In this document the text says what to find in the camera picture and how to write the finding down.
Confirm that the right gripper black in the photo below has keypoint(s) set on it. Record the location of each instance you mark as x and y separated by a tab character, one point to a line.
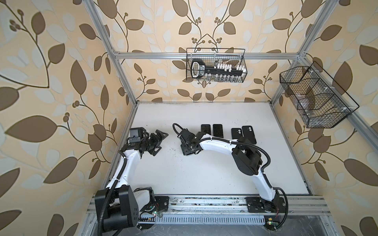
184	149

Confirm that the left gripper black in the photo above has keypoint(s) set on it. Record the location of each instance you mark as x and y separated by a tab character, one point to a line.
156	140

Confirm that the phone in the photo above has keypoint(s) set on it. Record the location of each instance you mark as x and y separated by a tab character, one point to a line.
206	128
218	130

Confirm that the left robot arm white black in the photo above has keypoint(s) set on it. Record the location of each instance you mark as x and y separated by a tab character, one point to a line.
118	206

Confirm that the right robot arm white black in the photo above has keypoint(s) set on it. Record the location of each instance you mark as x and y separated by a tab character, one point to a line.
250	159

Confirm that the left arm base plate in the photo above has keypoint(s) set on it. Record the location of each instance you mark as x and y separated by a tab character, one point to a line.
159	204

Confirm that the back wire basket black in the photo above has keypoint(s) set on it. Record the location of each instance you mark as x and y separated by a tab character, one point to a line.
233	56

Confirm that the wire basket black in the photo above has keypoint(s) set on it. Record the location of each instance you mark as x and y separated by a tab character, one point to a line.
320	100
233	56

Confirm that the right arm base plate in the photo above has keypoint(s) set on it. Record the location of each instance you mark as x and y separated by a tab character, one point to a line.
259	205

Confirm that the right wire basket black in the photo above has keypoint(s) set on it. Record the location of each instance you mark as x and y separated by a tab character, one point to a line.
320	100

